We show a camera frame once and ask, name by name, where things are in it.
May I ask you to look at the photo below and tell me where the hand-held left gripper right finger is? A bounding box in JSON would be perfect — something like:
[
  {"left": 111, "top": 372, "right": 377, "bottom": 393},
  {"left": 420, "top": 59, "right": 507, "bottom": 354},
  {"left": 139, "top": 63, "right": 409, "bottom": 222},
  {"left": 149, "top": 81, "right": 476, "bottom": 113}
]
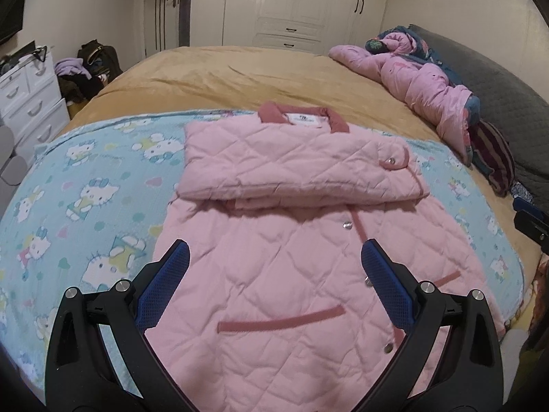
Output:
[{"left": 360, "top": 239, "right": 504, "bottom": 412}]

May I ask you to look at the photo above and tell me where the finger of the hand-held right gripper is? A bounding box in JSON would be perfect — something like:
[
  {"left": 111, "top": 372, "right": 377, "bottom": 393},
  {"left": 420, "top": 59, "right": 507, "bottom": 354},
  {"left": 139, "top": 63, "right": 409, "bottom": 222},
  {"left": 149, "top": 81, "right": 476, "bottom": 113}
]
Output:
[{"left": 512, "top": 197, "right": 549, "bottom": 250}]

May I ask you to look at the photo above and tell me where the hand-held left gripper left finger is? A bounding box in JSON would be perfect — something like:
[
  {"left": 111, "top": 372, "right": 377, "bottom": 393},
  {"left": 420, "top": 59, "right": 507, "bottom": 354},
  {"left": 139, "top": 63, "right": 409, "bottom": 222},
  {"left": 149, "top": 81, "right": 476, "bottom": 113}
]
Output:
[{"left": 45, "top": 239, "right": 191, "bottom": 412}]

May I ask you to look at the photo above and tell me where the pink quilted jacket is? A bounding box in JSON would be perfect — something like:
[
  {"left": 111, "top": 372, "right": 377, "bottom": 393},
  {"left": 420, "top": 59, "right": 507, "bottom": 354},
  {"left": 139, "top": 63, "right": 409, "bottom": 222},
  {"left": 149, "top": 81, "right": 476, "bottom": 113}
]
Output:
[{"left": 150, "top": 102, "right": 507, "bottom": 412}]

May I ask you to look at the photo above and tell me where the dark clothes pile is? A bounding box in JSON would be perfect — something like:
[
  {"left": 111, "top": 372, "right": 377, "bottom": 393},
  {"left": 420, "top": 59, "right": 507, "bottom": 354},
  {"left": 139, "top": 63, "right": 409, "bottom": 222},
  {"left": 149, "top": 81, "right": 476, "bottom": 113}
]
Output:
[{"left": 58, "top": 73, "right": 108, "bottom": 104}]

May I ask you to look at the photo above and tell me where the dark patterned pillow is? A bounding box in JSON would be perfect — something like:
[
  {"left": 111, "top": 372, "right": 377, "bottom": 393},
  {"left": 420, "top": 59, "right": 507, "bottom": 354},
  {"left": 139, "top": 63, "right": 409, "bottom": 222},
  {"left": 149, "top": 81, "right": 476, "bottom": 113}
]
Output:
[{"left": 510, "top": 180, "right": 537, "bottom": 207}]

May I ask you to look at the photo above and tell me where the dark striped pillow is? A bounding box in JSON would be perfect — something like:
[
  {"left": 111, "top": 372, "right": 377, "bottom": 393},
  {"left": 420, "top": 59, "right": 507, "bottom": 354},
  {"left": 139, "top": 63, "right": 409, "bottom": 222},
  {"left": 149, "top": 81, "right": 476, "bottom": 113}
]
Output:
[{"left": 469, "top": 120, "right": 517, "bottom": 196}]

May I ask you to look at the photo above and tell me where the grey quilted headboard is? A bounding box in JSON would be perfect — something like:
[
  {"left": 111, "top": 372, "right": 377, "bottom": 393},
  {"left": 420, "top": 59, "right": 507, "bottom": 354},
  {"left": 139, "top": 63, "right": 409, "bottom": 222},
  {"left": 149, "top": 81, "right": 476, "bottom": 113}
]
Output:
[{"left": 407, "top": 23, "right": 549, "bottom": 207}]

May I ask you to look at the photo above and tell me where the cartoon cat print blanket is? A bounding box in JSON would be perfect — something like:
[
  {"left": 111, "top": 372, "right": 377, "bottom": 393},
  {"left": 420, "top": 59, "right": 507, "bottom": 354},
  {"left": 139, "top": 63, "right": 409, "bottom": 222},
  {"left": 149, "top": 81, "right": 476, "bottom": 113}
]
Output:
[{"left": 0, "top": 109, "right": 526, "bottom": 396}]

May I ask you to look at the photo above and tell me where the white low cabinet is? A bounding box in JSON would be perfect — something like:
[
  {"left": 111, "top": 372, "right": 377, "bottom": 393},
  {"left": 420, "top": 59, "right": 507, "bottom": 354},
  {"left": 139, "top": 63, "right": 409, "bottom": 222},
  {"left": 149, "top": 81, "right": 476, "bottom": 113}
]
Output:
[{"left": 0, "top": 124, "right": 26, "bottom": 185}]

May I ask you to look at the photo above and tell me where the white drawer chest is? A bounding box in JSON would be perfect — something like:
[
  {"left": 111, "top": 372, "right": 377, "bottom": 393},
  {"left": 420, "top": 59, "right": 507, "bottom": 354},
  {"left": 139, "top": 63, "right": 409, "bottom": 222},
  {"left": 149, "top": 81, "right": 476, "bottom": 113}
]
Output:
[{"left": 0, "top": 41, "right": 71, "bottom": 155}]

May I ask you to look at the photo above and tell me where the purple cloth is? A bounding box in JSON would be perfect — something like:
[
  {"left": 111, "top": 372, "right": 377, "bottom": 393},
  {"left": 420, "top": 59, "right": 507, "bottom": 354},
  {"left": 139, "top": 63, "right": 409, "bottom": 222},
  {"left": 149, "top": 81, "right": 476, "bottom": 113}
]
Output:
[{"left": 54, "top": 57, "right": 93, "bottom": 80}]

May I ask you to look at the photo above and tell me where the black backpack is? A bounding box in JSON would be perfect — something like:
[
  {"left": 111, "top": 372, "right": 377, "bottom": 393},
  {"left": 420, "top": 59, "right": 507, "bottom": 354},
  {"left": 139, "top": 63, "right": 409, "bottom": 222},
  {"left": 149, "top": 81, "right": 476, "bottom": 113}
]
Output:
[{"left": 77, "top": 39, "right": 123, "bottom": 80}]

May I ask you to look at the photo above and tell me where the white door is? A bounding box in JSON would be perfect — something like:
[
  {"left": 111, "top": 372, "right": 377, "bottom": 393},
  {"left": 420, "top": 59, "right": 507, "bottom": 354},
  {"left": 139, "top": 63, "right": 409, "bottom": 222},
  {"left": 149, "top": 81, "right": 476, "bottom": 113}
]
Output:
[{"left": 143, "top": 0, "right": 181, "bottom": 58}]

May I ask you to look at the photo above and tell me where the white wardrobe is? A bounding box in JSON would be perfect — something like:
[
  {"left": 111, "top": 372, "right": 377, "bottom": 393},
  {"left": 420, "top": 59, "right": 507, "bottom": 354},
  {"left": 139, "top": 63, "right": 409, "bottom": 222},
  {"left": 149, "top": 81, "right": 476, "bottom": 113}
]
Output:
[{"left": 191, "top": 0, "right": 393, "bottom": 54}]

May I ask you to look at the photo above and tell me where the black television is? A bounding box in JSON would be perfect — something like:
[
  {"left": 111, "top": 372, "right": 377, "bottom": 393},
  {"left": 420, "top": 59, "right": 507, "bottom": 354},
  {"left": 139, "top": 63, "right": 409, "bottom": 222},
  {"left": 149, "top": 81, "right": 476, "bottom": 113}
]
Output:
[{"left": 0, "top": 0, "right": 24, "bottom": 46}]

